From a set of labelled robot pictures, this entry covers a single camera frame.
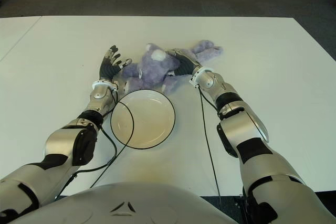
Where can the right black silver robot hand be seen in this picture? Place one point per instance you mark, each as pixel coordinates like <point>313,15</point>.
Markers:
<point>187,64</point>

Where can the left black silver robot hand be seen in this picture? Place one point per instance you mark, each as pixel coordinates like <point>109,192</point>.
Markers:
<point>108,68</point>

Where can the purple plush bear doll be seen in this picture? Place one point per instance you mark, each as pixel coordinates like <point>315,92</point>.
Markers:
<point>152,69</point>

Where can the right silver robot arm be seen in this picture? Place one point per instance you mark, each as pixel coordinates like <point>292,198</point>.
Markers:
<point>244,134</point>

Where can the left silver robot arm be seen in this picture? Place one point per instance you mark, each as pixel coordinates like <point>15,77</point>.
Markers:
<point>65,140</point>

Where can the white plate with black rim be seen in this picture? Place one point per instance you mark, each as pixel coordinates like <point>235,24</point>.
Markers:
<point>149,121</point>

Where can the silver robot torso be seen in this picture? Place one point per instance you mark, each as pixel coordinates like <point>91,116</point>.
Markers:
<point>131,203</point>

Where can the black metal frame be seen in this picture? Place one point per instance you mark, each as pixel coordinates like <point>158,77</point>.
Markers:
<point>240,209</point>

